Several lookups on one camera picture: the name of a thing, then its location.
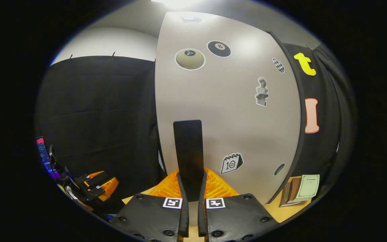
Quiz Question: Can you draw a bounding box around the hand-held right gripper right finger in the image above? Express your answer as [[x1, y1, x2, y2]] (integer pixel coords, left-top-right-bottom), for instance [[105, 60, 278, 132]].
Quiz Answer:
[[198, 167, 280, 242]]

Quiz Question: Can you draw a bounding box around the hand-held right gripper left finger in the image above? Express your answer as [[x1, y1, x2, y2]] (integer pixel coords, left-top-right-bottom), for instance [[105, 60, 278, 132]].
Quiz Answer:
[[109, 169, 189, 242]]

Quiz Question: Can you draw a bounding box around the black cabinet door handle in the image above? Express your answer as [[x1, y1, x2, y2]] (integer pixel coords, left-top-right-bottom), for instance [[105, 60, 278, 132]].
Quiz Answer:
[[173, 120, 204, 202]]

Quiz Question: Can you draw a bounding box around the light grey cabinet door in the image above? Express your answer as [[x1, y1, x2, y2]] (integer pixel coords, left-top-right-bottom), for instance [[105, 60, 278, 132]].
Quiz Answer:
[[155, 11, 302, 227]]

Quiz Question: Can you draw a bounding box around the computer monitor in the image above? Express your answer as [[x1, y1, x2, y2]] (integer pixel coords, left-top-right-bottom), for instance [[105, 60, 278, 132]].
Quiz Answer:
[[36, 136, 61, 180]]

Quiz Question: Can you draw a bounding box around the beige book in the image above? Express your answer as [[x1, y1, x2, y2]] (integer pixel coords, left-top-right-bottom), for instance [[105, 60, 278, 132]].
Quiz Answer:
[[280, 180, 293, 207]]

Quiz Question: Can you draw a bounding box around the brown book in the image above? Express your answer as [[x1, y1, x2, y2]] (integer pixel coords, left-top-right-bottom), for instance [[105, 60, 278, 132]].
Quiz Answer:
[[288, 176, 302, 203]]

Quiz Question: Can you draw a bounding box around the pale green book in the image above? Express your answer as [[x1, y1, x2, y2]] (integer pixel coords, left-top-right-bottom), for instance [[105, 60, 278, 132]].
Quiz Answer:
[[296, 174, 320, 202]]

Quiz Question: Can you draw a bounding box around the long ceiling light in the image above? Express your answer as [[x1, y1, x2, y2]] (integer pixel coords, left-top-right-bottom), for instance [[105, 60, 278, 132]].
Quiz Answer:
[[152, 0, 207, 10]]

